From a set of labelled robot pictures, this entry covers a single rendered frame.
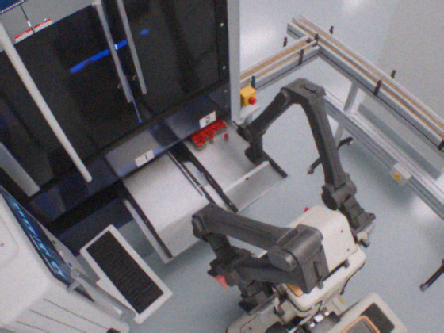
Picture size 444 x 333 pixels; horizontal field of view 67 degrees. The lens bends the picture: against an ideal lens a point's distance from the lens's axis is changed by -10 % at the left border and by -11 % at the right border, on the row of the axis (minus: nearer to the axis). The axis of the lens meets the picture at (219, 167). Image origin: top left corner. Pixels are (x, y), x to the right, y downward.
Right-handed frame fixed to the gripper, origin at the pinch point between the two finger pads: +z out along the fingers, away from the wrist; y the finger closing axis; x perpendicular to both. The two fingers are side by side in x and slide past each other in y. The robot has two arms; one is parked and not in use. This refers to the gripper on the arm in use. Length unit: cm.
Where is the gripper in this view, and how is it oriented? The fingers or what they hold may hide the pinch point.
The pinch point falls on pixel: (257, 166)
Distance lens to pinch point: 171.5
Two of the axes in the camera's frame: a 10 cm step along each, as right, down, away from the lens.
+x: -8.1, 5.2, -2.8
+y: -5.8, -6.0, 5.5
